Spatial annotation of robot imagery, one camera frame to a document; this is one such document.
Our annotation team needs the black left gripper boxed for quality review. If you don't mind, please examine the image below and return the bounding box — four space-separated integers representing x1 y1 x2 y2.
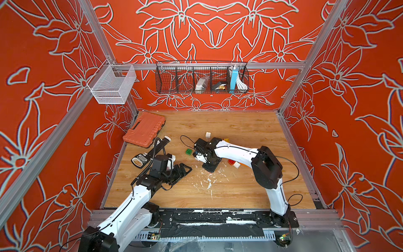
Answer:
160 163 192 184

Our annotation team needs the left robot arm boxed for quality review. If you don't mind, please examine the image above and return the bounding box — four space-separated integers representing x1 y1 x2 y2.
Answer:
78 161 192 252

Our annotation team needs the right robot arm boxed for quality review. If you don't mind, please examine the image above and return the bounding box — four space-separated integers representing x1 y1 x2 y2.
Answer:
193 138 291 218

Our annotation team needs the black handheld tool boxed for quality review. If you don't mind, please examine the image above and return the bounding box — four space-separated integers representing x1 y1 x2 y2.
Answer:
131 136 171 169

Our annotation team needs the orange tool case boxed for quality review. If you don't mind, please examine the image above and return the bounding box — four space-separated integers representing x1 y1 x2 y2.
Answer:
123 112 166 148

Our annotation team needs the grey packet in basket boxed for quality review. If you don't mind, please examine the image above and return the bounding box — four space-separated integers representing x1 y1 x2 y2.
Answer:
195 76 209 94

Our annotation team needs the black item in basket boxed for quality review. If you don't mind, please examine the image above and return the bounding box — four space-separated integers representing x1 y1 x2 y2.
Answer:
212 81 227 91

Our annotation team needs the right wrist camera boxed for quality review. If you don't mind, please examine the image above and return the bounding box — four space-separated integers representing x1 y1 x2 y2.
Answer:
193 138 208 158

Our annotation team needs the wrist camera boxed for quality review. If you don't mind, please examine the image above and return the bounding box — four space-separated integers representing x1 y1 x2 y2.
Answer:
152 154 176 173
193 138 208 158

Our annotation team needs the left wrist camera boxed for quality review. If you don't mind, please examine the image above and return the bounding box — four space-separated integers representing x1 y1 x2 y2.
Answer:
152 154 176 173

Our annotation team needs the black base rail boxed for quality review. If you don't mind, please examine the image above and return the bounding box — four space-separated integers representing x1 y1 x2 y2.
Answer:
154 208 300 239

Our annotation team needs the white cable bundle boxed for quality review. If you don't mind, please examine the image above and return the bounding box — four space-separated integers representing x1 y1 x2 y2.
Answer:
237 75 249 92

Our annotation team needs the black wire basket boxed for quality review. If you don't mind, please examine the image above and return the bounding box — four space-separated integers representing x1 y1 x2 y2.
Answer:
155 60 250 95

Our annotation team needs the white wire basket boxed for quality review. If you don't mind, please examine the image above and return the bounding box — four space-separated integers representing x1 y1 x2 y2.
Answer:
89 65 137 105

